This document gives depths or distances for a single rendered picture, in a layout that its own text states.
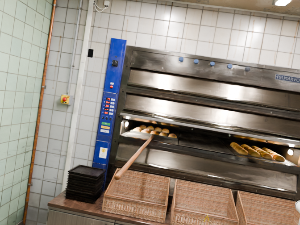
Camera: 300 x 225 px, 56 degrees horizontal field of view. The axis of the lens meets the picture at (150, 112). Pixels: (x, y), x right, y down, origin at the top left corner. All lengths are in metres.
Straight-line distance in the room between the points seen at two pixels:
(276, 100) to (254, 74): 0.32
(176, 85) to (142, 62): 0.41
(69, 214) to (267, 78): 2.21
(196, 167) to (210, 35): 1.31
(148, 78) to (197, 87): 0.50
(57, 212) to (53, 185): 0.62
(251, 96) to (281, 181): 0.88
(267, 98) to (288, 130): 0.36
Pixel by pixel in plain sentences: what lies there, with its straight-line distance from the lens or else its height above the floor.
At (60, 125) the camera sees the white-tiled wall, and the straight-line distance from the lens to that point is 3.13.
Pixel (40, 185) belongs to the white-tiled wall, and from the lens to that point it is 3.34.
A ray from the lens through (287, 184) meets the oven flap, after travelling 3.12.
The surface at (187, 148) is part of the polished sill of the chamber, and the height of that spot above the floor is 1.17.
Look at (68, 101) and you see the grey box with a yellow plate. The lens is 3.01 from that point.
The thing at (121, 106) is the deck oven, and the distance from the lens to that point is 2.92.
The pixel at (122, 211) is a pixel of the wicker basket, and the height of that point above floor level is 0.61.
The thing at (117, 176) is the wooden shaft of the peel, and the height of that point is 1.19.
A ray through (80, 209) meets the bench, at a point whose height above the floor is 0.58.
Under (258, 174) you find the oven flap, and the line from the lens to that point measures 3.04.
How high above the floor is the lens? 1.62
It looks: 3 degrees down
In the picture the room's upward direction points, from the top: 9 degrees clockwise
